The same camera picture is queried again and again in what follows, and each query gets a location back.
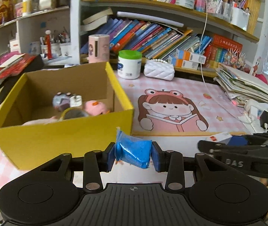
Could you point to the red paper stack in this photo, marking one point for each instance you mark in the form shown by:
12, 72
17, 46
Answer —
14, 65

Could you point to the white power strip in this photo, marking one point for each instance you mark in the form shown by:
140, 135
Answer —
255, 116

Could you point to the white charger plug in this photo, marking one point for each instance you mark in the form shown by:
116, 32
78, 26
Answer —
76, 101

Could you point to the pink cartoon desk mat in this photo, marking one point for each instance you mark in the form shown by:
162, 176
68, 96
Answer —
179, 113

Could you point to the pink plush toy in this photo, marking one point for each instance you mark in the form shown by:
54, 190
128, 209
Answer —
95, 108

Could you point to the white quilted purse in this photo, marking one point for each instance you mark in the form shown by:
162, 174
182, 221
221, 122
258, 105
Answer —
159, 70

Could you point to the black electronic keyboard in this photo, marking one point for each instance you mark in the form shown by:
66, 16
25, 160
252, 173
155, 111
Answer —
7, 85

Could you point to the blue purple toy car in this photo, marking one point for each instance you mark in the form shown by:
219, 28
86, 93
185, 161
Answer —
61, 101

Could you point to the orange white medicine box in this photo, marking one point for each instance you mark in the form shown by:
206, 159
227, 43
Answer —
186, 59

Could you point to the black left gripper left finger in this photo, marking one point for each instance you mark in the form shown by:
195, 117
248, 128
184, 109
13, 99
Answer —
95, 162

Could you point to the pink cylindrical holder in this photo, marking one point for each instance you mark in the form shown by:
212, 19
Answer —
99, 48

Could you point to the yellow cardboard box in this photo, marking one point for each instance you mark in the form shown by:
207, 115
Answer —
33, 132

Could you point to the stack of papers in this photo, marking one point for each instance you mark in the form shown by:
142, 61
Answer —
241, 86

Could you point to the blue clay packet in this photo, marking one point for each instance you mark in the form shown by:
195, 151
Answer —
133, 150

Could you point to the white jar green lid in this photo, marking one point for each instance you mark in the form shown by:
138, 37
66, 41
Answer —
129, 64

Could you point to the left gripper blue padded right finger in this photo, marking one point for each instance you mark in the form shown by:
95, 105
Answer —
238, 141

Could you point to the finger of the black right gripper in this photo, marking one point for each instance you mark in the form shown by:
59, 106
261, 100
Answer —
171, 162

